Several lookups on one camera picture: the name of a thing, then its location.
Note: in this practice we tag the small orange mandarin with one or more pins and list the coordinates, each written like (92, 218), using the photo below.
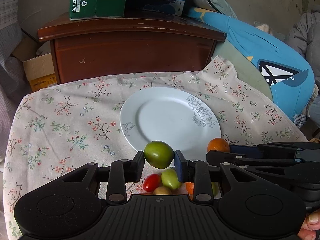
(218, 144)
(189, 188)

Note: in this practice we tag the small green jujube top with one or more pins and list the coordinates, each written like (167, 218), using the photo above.
(169, 179)

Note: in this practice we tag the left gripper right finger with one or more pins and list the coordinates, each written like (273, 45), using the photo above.
(196, 172)

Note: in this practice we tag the white plate with rose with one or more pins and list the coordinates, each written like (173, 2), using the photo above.
(170, 116)

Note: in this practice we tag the cardboard box on floor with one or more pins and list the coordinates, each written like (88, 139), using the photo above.
(37, 63)

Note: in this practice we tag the dark wooden cabinet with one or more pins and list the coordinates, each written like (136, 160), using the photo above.
(96, 47)

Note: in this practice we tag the plaid purple cloth cover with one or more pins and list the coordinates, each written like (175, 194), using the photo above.
(13, 86)

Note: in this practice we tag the small green jujube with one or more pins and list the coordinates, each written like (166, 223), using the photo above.
(169, 179)
(215, 188)

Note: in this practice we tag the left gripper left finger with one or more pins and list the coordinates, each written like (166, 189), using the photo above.
(121, 172)

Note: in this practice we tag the person right hand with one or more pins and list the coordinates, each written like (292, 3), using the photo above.
(310, 225)

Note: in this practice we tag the brown longan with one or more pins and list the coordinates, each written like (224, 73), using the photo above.
(162, 190)

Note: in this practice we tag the red cherry tomato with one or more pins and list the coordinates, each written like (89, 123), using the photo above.
(151, 183)

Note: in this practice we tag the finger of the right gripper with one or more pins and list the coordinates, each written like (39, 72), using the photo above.
(281, 168)
(278, 150)

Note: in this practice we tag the grey jacket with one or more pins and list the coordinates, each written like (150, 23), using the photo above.
(304, 37)

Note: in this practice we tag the round green jujube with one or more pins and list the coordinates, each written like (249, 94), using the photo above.
(158, 154)

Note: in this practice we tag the blue shark plush pillow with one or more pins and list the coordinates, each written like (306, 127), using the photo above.
(264, 62)

